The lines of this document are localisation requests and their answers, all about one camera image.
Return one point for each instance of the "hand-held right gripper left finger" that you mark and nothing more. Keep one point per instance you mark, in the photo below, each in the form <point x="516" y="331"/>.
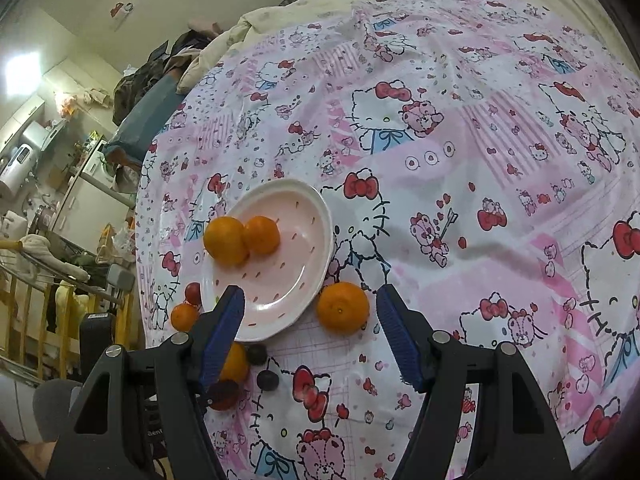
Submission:
<point x="225" y="330"/>

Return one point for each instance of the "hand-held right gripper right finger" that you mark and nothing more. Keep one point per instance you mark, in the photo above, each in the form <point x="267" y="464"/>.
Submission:
<point x="397" y="330"/>

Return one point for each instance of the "dark purple grape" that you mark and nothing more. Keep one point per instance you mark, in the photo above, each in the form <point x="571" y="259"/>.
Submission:
<point x="266" y="379"/>
<point x="257" y="353"/>

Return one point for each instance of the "small orange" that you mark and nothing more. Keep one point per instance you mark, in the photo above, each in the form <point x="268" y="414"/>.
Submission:
<point x="184" y="317"/>

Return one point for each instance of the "red cherry tomato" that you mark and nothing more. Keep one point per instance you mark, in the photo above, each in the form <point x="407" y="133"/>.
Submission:
<point x="192" y="293"/>
<point x="225" y="394"/>

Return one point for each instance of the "large orange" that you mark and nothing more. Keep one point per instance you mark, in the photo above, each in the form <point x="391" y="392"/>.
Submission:
<point x="343" y="315"/>
<point x="225" y="241"/>

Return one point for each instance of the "pink speckled plate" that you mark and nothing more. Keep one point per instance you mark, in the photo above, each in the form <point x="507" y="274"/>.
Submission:
<point x="295" y="240"/>

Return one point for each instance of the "pink cartoon cat printed blanket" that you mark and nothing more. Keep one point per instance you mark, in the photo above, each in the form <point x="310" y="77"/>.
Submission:
<point x="450" y="185"/>

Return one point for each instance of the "white cabinet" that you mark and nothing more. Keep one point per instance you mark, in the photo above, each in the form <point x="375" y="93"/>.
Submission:
<point x="85" y="200"/>

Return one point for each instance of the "blue pillow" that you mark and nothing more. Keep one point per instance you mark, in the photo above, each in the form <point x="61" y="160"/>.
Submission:
<point x="145" y="110"/>

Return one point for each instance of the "white water heater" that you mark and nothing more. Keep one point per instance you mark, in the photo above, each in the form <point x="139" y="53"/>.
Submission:
<point x="17" y="170"/>

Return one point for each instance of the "dark clothes pile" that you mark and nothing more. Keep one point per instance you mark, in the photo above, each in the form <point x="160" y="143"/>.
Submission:
<point x="135" y="80"/>

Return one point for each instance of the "yellow wooden rail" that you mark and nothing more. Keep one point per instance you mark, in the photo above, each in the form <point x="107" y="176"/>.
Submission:
<point x="20" y="305"/>

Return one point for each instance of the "red and white wall sticker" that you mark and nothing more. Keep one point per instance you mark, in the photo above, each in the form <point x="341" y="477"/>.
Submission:
<point x="121" y="10"/>

